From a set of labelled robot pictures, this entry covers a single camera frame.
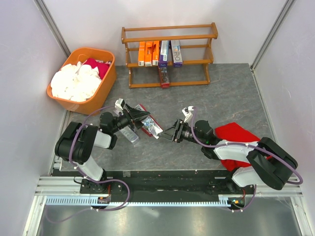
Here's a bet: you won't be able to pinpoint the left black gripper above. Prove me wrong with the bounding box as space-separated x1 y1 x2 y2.
111 103 151 133

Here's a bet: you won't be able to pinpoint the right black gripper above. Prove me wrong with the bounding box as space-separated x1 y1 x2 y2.
157 118 204 146

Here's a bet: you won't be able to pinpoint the red silver R&O box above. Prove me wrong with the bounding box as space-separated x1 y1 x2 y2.
158 67 170 89
141 115 163 139
136 104 153 137

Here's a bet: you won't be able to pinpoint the purple white R.O toothpaste box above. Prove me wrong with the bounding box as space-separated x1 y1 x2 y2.
171 40 183 67

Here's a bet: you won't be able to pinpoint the orange Curaprox toothpaste box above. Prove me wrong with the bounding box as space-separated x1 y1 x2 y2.
138 41 146 66

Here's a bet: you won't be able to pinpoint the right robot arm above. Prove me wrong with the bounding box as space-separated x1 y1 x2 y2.
158 119 298 194

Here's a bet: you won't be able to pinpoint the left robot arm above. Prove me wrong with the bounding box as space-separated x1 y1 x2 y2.
55 104 150 193

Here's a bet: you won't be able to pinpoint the wooden two-tier shelf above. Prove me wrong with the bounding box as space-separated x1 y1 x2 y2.
121 23 218 89

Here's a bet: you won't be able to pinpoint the silver toothpaste box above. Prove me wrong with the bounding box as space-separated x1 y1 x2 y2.
120 126 140 147

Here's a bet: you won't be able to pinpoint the red cloth on table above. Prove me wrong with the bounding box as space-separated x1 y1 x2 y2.
215 122 260 172

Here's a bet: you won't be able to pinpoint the magenta cloth in bin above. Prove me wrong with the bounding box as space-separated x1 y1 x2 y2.
83 58 112 80

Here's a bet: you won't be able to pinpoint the white crumpled cloths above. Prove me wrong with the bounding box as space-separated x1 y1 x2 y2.
50 62 101 102

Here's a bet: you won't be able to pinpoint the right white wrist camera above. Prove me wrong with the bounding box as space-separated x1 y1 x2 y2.
182 106 194 123

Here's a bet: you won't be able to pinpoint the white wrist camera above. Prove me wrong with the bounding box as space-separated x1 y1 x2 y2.
114 98 125 116
182 106 194 123

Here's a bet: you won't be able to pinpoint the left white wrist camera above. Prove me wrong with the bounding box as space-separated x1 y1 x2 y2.
114 98 125 116

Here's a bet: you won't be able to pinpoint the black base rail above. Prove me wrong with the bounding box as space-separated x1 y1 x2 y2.
80 169 255 197

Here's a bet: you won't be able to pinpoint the slotted cable duct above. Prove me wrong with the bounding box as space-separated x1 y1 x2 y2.
46 196 232 207

